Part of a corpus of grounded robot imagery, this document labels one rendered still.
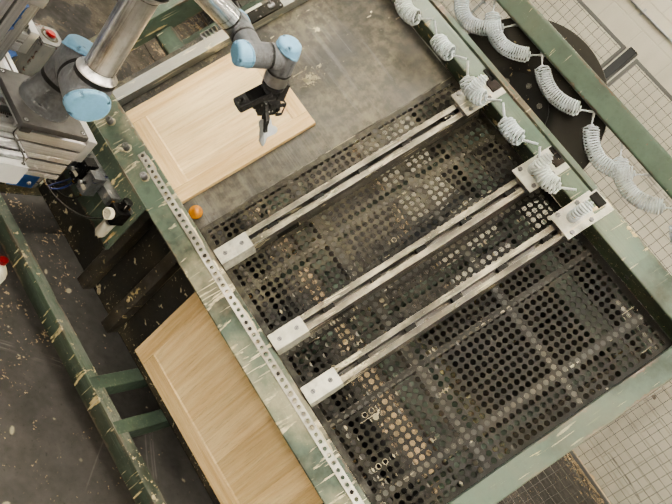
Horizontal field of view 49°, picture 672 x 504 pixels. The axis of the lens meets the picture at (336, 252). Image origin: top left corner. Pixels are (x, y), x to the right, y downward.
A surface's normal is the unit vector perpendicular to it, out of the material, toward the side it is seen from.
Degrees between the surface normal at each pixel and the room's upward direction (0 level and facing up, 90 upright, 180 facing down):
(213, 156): 59
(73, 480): 0
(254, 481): 90
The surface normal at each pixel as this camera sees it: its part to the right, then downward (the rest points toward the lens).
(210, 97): -0.05, -0.33
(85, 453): 0.69, -0.62
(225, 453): -0.47, 0.00
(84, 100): 0.29, 0.82
